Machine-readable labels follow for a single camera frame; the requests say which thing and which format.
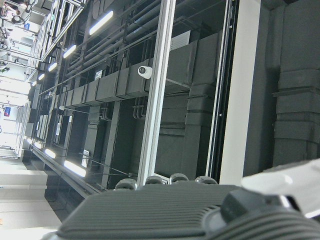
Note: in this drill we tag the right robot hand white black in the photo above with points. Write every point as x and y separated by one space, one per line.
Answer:
150 212

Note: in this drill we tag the aluminium profile frame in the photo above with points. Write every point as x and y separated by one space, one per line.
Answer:
157 100

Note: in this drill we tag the black insulated air duct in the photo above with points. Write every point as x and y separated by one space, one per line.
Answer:
110 85

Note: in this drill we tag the white security camera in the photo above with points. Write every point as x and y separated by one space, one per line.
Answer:
145 71

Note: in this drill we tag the ceiling tube light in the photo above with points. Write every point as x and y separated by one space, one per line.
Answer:
50 153
41 76
52 66
75 168
101 22
69 51

